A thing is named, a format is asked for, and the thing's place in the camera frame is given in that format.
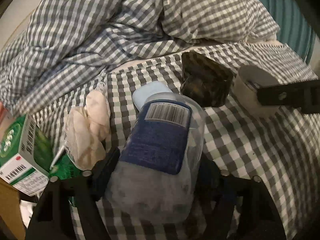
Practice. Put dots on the cream lace stocking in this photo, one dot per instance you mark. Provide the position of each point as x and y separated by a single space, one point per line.
86 128

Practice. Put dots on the white tape roll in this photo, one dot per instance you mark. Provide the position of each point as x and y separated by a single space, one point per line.
246 84

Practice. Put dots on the green white medicine box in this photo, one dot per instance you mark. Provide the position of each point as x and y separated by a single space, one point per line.
26 156

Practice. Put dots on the grey checkered bed sheet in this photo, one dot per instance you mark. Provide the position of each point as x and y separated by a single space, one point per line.
283 150

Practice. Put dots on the green foil packet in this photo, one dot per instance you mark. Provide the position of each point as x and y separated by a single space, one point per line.
62 164

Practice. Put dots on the dark tortoiseshell hair claw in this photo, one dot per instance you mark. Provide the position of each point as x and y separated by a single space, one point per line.
205 81

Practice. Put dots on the grey checkered duvet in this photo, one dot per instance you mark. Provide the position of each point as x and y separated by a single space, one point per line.
67 43

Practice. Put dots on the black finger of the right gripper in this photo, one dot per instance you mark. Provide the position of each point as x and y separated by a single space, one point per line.
303 95

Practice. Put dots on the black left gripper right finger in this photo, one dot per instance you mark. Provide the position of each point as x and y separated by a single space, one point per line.
236 208

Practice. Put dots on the clear jar blue label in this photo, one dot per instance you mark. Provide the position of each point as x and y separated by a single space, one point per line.
156 174

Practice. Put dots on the teal curtain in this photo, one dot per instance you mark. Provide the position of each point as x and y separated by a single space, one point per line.
294 28

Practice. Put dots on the brown cardboard box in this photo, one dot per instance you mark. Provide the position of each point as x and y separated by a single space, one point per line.
10 210

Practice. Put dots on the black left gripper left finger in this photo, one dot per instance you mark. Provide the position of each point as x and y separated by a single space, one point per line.
52 216

